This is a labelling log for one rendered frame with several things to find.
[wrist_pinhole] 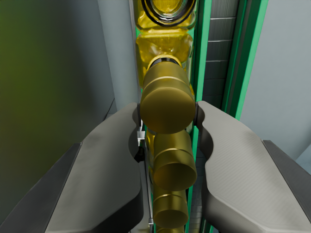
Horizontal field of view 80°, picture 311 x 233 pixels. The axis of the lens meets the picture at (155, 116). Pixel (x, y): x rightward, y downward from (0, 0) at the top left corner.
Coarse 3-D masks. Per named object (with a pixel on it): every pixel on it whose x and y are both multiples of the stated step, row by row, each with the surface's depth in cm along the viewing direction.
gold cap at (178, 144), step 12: (180, 132) 16; (156, 144) 16; (168, 144) 15; (180, 144) 15; (156, 156) 15; (168, 156) 14; (180, 156) 14; (192, 156) 15; (156, 168) 14; (168, 168) 14; (180, 168) 14; (192, 168) 14; (156, 180) 14; (168, 180) 14; (180, 180) 14; (192, 180) 14
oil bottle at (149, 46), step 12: (144, 36) 17; (156, 36) 17; (168, 36) 17; (180, 36) 17; (144, 48) 16; (156, 48) 16; (168, 48) 16; (180, 48) 16; (192, 48) 17; (144, 60) 17; (180, 60) 16; (192, 60) 18; (144, 72) 17
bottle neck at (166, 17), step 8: (144, 0) 10; (152, 0) 12; (184, 0) 11; (192, 0) 10; (144, 8) 10; (152, 8) 10; (176, 8) 12; (184, 8) 10; (192, 8) 10; (152, 16) 10; (160, 16) 10; (168, 16) 10; (176, 16) 10; (184, 16) 10; (160, 24) 10; (168, 24) 10; (176, 24) 10
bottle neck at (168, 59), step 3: (162, 57) 16; (165, 57) 16; (168, 57) 16; (156, 60) 16; (159, 60) 16; (162, 60) 15; (165, 60) 15; (168, 60) 15; (171, 60) 16; (174, 60) 16; (153, 63) 16; (156, 63) 15; (177, 63) 16; (150, 66) 16
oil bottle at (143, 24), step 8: (136, 0) 14; (160, 0) 16; (168, 0) 16; (176, 0) 16; (136, 8) 15; (160, 8) 17; (168, 8) 17; (136, 16) 15; (144, 16) 15; (192, 16) 15; (136, 24) 16; (144, 24) 15; (152, 24) 15; (184, 24) 15; (192, 24) 16; (144, 32) 17; (152, 32) 17
